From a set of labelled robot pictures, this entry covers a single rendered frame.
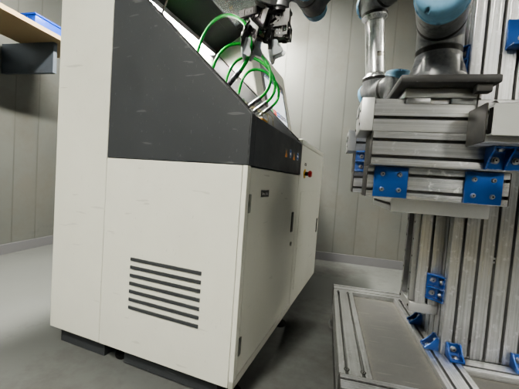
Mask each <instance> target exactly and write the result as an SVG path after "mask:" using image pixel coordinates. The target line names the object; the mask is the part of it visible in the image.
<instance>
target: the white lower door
mask: <svg viewBox="0 0 519 389"><path fill-rule="evenodd" d="M298 180H299V175H295V174H287V173H282V172H277V171H268V170H263V169H259V168H254V167H251V170H250V181H249V203H248V214H247V225H246V246H245V258H244V269H243V290H242V301H241V313H240V324H239V345H238V356H237V368H236V375H237V374H238V373H239V371H240V370H241V369H242V367H243V366H244V364H245V363H246V362H247V360H248V359H249V358H250V356H251V355H252V353H253V352H254V350H255V349H256V348H257V347H258V345H259V344H260V342H261V341H262V340H263V338H264V337H265V336H266V334H267V333H268V332H269V330H270V328H271V327H272V326H273V324H274V323H275V322H276V320H277V319H278V318H279V316H280V314H281V313H282V312H283V311H284V310H285V308H286V307H287V305H288V304H289V297H290V278H291V268H292V258H293V239H294V229H295V219H296V209H297V190H298Z"/></svg>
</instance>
